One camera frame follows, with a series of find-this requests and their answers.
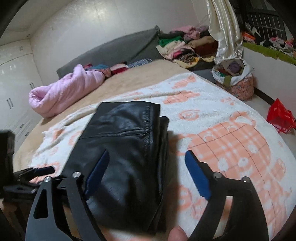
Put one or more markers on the white and pink blanket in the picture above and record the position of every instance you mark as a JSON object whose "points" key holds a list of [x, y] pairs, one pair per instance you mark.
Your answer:
{"points": [[231, 143]]}

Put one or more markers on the window grille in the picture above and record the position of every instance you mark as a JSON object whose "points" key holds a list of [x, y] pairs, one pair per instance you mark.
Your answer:
{"points": [[266, 23]]}

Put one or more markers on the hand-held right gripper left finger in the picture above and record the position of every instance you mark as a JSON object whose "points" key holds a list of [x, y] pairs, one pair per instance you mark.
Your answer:
{"points": [[97, 173]]}

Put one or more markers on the teal cloth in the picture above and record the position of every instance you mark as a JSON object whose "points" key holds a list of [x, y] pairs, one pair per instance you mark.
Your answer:
{"points": [[100, 66]]}

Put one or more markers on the pile of folded clothes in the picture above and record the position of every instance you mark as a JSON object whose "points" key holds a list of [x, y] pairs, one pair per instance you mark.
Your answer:
{"points": [[185, 46]]}

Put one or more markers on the grey headboard cushion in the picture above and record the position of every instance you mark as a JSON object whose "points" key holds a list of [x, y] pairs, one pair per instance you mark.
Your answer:
{"points": [[115, 48]]}

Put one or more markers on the floral bag of clothes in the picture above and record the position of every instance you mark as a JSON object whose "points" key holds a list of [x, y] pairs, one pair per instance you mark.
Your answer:
{"points": [[240, 85]]}

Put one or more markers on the cream satin curtain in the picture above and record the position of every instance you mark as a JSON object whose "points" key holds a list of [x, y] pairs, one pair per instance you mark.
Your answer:
{"points": [[225, 30]]}

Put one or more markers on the clothes on windowsill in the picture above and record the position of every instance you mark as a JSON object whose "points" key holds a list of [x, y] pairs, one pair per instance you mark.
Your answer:
{"points": [[277, 42]]}

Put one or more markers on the black leather jacket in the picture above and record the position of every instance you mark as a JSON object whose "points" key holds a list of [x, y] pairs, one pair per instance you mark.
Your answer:
{"points": [[129, 162]]}

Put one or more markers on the red folded cloth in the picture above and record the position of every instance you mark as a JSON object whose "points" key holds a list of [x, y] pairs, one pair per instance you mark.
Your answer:
{"points": [[118, 69]]}

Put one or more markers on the beige bed sheet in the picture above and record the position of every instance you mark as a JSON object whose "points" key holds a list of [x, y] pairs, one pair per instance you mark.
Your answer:
{"points": [[129, 78]]}

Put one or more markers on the white wardrobe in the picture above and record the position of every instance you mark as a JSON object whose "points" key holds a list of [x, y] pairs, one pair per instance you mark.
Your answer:
{"points": [[16, 88]]}

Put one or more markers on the red plastic bag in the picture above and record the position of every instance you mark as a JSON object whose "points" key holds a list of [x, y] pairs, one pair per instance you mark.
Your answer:
{"points": [[281, 115]]}

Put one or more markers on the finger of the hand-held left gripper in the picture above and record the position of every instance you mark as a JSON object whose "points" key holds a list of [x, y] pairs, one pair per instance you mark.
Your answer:
{"points": [[23, 183], [42, 171]]}

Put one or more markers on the blue patterned cloth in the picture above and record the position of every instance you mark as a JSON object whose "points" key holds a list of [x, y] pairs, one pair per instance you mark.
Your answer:
{"points": [[140, 63]]}

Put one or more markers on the pink quilt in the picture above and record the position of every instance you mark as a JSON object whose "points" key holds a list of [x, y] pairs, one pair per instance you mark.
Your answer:
{"points": [[62, 92]]}

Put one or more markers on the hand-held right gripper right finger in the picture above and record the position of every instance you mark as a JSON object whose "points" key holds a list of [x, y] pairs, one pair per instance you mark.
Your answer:
{"points": [[198, 176]]}

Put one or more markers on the person's right hand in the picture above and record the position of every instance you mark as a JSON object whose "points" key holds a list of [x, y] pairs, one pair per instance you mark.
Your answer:
{"points": [[177, 235]]}

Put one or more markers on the green windowsill cover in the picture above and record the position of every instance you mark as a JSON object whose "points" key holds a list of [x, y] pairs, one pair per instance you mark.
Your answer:
{"points": [[266, 51]]}

